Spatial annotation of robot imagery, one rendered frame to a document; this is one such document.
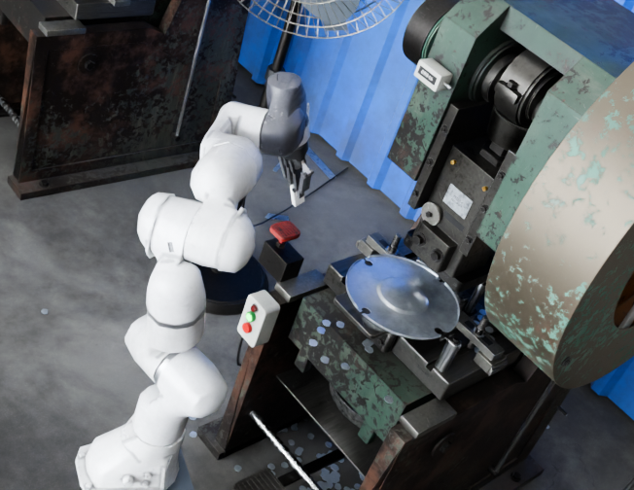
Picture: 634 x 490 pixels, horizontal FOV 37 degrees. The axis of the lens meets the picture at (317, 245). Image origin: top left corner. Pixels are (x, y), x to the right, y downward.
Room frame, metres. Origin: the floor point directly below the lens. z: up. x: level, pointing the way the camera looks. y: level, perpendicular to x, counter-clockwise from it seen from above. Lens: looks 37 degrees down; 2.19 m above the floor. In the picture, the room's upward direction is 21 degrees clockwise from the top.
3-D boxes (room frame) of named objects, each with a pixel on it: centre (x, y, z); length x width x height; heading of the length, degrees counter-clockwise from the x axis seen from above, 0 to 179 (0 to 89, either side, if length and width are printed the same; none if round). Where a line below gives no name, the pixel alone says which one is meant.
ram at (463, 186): (1.89, -0.29, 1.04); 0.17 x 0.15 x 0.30; 143
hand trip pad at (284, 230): (1.93, 0.09, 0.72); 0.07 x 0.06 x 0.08; 143
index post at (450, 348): (1.71, -0.38, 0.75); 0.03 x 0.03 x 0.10; 53
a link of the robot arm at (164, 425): (1.32, 0.15, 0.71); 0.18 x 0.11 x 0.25; 58
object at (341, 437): (1.93, -0.32, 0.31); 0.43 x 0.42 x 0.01; 53
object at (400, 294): (1.82, -0.24, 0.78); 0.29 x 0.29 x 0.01
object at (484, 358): (1.82, -0.45, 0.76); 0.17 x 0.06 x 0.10; 53
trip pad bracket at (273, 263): (1.92, 0.07, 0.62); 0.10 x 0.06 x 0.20; 53
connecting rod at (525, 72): (1.92, -0.31, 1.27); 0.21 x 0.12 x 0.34; 143
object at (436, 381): (1.92, -0.31, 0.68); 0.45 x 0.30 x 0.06; 53
